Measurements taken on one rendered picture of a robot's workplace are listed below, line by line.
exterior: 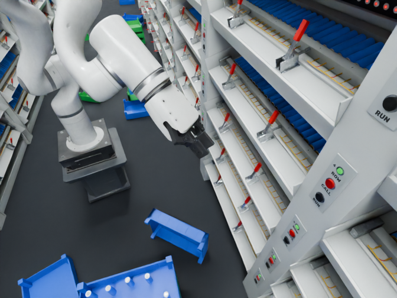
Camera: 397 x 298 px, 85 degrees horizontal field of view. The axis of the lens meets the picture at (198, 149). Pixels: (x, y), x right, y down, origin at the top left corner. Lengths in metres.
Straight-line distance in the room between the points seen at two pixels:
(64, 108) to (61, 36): 0.64
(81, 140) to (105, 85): 0.78
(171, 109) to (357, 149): 0.32
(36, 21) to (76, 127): 0.48
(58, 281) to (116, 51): 1.14
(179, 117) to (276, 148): 0.27
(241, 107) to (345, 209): 0.43
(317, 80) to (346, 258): 0.32
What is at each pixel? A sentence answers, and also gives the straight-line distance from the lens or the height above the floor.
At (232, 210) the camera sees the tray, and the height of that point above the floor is 0.17.
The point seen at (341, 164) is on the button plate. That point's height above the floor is 0.93.
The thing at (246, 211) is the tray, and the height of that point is 0.38.
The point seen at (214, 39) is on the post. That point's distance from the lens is 0.89.
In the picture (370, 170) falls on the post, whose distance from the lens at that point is 0.37.
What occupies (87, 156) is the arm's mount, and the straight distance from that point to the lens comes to 1.25.
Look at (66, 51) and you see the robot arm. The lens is 0.52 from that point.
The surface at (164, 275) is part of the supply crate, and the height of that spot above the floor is 0.32.
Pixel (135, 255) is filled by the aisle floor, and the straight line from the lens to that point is 1.28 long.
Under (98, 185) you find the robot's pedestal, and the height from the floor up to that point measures 0.12.
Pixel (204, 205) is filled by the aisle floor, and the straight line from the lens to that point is 1.35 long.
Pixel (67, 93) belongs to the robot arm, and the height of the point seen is 0.66.
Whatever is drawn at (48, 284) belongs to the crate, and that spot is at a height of 0.00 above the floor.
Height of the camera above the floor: 1.18
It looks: 47 degrees down
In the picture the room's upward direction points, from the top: straight up
